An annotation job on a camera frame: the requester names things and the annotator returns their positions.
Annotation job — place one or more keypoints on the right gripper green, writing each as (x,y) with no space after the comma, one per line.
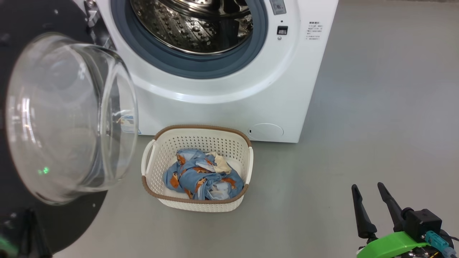
(387,245)

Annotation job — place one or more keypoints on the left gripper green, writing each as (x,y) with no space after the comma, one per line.
(6,246)

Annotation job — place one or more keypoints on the black washer door glass window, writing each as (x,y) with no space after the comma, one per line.
(64,118)

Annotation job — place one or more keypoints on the blue garment orange cartoon print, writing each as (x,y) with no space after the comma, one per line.
(190,179)

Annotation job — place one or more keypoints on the cream white garment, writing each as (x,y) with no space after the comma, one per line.
(221,164)

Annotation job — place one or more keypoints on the white front-load washing machine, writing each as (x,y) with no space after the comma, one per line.
(215,107)

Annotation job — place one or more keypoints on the black door latch socket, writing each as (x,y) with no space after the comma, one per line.
(282,30)

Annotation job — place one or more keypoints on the stainless steel washing machine drum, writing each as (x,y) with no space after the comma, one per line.
(179,28)

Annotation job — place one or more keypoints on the round drain filter cover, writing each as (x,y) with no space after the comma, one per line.
(266,131)

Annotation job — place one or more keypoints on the blue energy label sticker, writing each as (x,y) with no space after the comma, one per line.
(129,125)

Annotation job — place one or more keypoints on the cream perforated laundry basket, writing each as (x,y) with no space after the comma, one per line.
(236,147)

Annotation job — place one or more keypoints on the small black text label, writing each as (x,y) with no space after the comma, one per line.
(313,30)

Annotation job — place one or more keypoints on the grey warning label sticker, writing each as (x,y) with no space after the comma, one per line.
(278,6)

